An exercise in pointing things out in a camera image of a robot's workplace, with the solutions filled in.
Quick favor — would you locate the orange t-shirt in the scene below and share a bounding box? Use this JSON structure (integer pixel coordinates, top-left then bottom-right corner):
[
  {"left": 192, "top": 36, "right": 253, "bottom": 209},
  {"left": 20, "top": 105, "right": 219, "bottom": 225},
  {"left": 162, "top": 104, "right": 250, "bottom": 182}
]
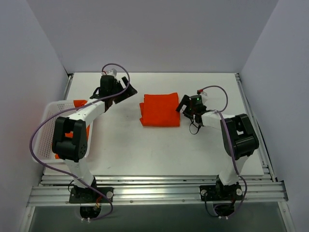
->
[
  {"left": 54, "top": 99, "right": 91, "bottom": 160},
  {"left": 140, "top": 92, "right": 180, "bottom": 127}
]

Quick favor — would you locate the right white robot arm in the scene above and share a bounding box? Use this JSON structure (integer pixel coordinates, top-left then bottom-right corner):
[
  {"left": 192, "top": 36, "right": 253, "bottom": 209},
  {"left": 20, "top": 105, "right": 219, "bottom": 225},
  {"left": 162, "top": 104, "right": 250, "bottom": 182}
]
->
[{"left": 176, "top": 95, "right": 259, "bottom": 200}]

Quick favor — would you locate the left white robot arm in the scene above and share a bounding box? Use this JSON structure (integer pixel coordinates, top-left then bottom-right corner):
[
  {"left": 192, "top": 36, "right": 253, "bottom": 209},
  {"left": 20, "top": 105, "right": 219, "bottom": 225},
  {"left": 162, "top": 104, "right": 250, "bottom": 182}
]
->
[{"left": 52, "top": 74, "right": 137, "bottom": 203}]

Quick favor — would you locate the orange t-shirt in basket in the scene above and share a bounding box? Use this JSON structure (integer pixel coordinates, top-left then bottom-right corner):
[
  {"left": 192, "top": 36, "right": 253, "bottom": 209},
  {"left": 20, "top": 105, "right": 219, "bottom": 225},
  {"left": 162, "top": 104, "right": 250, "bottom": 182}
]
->
[{"left": 54, "top": 99, "right": 91, "bottom": 160}]

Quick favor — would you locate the white plastic basket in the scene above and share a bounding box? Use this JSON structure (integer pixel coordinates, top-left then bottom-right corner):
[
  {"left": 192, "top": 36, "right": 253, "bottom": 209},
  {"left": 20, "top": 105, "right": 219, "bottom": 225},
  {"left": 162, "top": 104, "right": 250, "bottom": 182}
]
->
[{"left": 33, "top": 100, "right": 93, "bottom": 164}]

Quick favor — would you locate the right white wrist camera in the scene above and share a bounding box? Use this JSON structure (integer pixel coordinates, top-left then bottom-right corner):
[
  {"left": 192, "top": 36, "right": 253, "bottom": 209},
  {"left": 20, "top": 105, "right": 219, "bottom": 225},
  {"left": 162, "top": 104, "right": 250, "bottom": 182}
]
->
[{"left": 197, "top": 89, "right": 208, "bottom": 102}]

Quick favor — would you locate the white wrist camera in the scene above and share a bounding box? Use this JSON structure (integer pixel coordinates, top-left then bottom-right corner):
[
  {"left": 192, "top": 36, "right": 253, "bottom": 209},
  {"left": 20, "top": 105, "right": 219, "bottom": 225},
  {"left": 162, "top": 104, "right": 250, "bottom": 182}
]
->
[
  {"left": 101, "top": 69, "right": 117, "bottom": 77},
  {"left": 197, "top": 89, "right": 208, "bottom": 102}
]

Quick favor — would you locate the right black thin cable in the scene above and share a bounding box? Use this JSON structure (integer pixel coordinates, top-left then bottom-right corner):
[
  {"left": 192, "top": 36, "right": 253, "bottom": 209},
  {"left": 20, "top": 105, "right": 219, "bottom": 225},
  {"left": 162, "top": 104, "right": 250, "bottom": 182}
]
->
[{"left": 189, "top": 118, "right": 202, "bottom": 135}]

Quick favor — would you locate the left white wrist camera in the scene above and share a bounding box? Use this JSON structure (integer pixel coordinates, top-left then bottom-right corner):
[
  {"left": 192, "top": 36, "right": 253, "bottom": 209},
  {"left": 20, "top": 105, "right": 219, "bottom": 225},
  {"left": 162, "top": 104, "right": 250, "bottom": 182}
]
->
[{"left": 101, "top": 69, "right": 117, "bottom": 77}]

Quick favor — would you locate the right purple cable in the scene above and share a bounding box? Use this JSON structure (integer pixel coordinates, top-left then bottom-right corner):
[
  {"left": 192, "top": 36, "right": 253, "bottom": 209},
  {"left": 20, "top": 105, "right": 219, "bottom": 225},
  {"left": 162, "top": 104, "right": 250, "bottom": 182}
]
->
[{"left": 200, "top": 85, "right": 248, "bottom": 217}]

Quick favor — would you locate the purple cable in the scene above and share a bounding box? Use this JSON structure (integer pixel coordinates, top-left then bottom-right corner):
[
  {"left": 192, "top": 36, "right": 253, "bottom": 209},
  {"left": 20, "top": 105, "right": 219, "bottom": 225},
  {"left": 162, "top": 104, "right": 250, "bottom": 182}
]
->
[
  {"left": 200, "top": 85, "right": 248, "bottom": 217},
  {"left": 29, "top": 63, "right": 131, "bottom": 221}
]

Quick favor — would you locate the left aluminium side rail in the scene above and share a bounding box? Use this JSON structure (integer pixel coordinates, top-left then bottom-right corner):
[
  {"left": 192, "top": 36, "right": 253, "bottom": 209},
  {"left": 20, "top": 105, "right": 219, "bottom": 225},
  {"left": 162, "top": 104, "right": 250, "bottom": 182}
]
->
[{"left": 63, "top": 73, "right": 74, "bottom": 100}]

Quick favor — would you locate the aluminium side rail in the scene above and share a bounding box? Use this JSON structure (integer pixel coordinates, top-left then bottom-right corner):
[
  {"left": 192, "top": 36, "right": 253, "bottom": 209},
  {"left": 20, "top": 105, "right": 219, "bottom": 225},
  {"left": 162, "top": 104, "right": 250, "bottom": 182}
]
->
[
  {"left": 235, "top": 73, "right": 277, "bottom": 182},
  {"left": 63, "top": 73, "right": 74, "bottom": 100}
]

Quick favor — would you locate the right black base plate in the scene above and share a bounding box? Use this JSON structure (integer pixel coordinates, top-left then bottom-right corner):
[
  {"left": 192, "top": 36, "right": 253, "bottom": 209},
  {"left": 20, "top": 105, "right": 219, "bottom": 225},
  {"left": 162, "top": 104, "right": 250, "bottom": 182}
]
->
[{"left": 199, "top": 185, "right": 243, "bottom": 202}]

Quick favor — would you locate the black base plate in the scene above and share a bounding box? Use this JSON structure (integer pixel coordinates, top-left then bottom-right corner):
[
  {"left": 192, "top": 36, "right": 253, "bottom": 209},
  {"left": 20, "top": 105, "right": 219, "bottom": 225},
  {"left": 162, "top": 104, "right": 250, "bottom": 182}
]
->
[
  {"left": 199, "top": 185, "right": 243, "bottom": 202},
  {"left": 69, "top": 187, "right": 114, "bottom": 203}
]

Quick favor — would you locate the right aluminium side rail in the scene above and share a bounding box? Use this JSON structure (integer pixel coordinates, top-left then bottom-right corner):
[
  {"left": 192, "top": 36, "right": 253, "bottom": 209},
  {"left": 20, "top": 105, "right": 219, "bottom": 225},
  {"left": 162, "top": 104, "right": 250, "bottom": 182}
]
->
[{"left": 235, "top": 73, "right": 277, "bottom": 182}]

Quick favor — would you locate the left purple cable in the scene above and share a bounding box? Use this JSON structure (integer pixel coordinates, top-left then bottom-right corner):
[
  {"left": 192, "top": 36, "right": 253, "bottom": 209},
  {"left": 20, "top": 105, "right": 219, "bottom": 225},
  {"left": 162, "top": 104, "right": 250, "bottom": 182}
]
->
[{"left": 29, "top": 63, "right": 131, "bottom": 221}]

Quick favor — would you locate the aluminium front rail frame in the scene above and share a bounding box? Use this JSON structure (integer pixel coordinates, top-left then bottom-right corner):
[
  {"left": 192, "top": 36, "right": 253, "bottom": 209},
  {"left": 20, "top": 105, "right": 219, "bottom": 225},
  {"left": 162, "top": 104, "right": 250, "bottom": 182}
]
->
[{"left": 27, "top": 174, "right": 288, "bottom": 206}]

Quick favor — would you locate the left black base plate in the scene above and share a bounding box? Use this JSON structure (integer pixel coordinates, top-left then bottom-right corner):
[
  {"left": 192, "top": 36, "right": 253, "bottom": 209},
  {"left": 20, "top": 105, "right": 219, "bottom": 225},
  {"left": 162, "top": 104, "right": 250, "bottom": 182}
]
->
[{"left": 69, "top": 187, "right": 114, "bottom": 203}]

